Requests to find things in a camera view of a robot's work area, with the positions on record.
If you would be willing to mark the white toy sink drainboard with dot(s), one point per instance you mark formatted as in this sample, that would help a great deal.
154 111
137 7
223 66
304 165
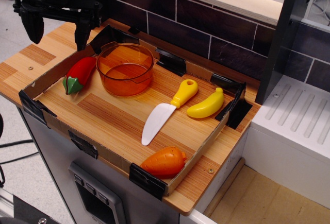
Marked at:
297 114

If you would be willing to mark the orange toy carrot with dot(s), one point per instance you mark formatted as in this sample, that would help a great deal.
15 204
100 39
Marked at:
165 163

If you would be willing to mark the grey toy oven front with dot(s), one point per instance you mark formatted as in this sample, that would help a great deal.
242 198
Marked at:
99 201

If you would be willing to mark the orange transparent plastic pot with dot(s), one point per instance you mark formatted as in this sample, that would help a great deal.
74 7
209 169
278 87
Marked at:
125 69

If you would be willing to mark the yellow handled toy knife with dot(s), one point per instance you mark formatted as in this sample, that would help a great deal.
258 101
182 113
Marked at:
162 112

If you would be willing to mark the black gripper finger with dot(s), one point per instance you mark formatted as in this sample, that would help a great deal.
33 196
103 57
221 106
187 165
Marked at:
82 33
33 24

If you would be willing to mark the cardboard fence with black tape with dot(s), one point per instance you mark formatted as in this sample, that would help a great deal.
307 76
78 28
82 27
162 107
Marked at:
108 128

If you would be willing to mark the yellow toy banana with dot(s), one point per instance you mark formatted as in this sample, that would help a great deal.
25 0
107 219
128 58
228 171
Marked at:
209 106

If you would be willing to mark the red toy chili pepper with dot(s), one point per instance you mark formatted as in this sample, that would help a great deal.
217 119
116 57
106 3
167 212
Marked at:
78 75

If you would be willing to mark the black vertical post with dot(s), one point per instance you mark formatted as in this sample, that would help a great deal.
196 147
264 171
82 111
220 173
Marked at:
293 11

